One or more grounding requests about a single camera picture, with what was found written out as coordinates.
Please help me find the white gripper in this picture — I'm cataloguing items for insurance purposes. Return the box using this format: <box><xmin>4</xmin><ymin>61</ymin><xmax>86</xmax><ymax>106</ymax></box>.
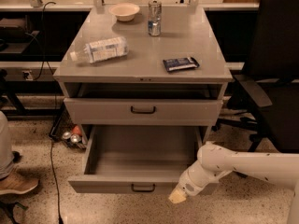
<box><xmin>168</xmin><ymin>161</ymin><xmax>233</xmax><ymax>203</ymax></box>

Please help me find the grey drawer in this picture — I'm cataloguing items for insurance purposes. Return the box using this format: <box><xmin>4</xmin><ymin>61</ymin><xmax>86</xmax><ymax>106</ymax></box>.
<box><xmin>68</xmin><ymin>125</ymin><xmax>202</xmax><ymax>194</ymax></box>
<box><xmin>64</xmin><ymin>98</ymin><xmax>222</xmax><ymax>126</ymax></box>

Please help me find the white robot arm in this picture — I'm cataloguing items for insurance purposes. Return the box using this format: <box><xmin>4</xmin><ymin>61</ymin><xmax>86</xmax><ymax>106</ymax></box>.
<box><xmin>169</xmin><ymin>142</ymin><xmax>299</xmax><ymax>224</ymax></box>

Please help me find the grey top drawer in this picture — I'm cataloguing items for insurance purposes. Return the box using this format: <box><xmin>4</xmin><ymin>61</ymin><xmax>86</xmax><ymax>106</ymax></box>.
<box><xmin>64</xmin><ymin>98</ymin><xmax>222</xmax><ymax>126</ymax></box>

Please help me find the grey drawer cabinet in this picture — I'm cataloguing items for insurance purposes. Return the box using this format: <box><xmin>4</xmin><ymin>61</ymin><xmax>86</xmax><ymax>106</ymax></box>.
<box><xmin>54</xmin><ymin>6</ymin><xmax>232</xmax><ymax>139</ymax></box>

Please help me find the orange ball on floor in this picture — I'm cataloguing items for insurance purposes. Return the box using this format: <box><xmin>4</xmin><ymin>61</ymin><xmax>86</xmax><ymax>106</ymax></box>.
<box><xmin>72</xmin><ymin>125</ymin><xmax>82</xmax><ymax>136</ymax></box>

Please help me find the silver can on floor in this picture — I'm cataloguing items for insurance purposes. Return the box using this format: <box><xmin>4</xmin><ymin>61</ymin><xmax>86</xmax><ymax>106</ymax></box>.
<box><xmin>62</xmin><ymin>132</ymin><xmax>72</xmax><ymax>140</ymax></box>

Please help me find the black office chair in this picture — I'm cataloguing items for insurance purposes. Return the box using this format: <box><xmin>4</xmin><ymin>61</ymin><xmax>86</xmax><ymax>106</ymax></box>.
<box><xmin>217</xmin><ymin>0</ymin><xmax>299</xmax><ymax>153</ymax></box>

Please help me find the blue snack packet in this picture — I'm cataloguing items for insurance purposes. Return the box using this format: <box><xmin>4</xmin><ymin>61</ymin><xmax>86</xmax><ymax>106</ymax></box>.
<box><xmin>163</xmin><ymin>57</ymin><xmax>200</xmax><ymax>72</ymax></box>

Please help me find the tan shoe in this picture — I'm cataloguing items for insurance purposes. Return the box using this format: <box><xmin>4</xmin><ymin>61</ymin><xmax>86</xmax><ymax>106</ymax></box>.
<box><xmin>0</xmin><ymin>170</ymin><xmax>39</xmax><ymax>195</ymax></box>

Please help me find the clear plastic water bottle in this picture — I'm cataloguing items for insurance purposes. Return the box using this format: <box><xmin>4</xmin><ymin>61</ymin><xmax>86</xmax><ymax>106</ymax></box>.
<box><xmin>70</xmin><ymin>36</ymin><xmax>129</xmax><ymax>63</ymax></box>

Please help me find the grey trouser leg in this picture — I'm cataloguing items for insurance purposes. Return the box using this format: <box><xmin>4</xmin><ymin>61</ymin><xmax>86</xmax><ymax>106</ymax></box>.
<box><xmin>0</xmin><ymin>111</ymin><xmax>14</xmax><ymax>179</ymax></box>

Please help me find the silver blue drink can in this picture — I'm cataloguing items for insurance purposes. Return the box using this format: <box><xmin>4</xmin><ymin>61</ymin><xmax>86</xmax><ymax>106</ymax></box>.
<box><xmin>148</xmin><ymin>0</ymin><xmax>162</xmax><ymax>36</ymax></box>

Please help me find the beige bowl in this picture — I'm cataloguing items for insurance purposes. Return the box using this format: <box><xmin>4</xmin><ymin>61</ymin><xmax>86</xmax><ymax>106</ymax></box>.
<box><xmin>109</xmin><ymin>3</ymin><xmax>140</xmax><ymax>22</ymax></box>

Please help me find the wall power outlet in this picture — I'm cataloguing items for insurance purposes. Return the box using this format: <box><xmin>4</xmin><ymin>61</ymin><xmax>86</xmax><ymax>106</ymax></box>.
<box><xmin>22</xmin><ymin>70</ymin><xmax>33</xmax><ymax>81</ymax></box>

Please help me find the black floor cable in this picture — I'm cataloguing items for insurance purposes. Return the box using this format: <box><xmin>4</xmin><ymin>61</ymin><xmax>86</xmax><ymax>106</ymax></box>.
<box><xmin>32</xmin><ymin>1</ymin><xmax>64</xmax><ymax>224</ymax></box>

